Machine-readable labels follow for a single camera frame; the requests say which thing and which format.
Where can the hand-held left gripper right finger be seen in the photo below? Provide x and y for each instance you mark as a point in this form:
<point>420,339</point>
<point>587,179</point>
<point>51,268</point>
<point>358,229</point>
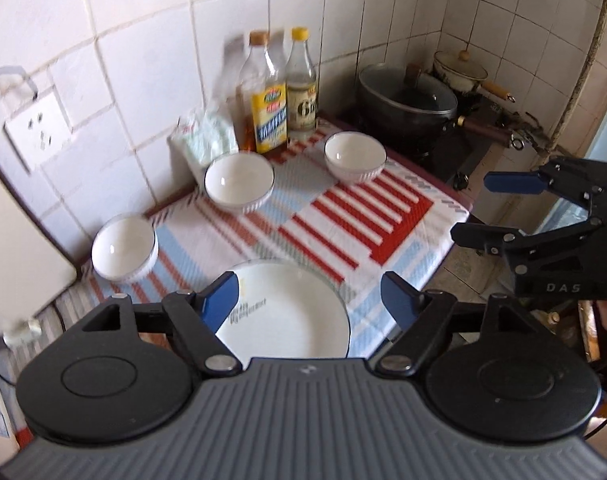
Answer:
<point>401,301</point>

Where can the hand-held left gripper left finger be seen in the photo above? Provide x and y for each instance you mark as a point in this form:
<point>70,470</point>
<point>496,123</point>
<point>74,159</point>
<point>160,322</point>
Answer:
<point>221,301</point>

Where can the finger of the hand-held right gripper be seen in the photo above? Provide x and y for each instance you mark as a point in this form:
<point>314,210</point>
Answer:
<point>488,240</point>
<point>516,182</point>

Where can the white sun print plate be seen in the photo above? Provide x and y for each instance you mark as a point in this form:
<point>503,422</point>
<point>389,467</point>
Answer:
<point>293,320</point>

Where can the white ribbed bowl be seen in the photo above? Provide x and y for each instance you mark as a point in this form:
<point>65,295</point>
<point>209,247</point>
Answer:
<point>355,156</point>
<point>239,181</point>
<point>125,247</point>

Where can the striped checked tablecloth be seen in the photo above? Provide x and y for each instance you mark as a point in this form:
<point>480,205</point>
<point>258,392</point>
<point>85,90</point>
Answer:
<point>333,210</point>

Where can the cream enamel pot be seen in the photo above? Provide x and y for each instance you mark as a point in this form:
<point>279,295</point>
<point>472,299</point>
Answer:
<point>458,70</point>

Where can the black pot with glass lid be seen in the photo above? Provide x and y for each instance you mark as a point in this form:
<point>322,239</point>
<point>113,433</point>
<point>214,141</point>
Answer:
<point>403,105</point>

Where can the white seasoning packet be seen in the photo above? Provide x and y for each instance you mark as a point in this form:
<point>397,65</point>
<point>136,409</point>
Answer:
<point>221,130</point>
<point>193,145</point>

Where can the cooking wine bottle yellow label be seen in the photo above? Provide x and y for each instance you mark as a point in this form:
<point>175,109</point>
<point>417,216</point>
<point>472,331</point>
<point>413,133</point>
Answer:
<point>271,115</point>

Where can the white cutting board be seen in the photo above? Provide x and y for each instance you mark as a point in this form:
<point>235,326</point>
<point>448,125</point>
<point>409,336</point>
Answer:
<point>13,260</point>

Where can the clear vinegar bottle yellow cap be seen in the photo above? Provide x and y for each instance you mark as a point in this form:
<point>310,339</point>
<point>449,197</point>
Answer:
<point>302,105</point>

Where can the white wall socket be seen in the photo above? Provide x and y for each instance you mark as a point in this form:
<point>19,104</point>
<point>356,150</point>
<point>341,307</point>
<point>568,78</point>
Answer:
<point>38,130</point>

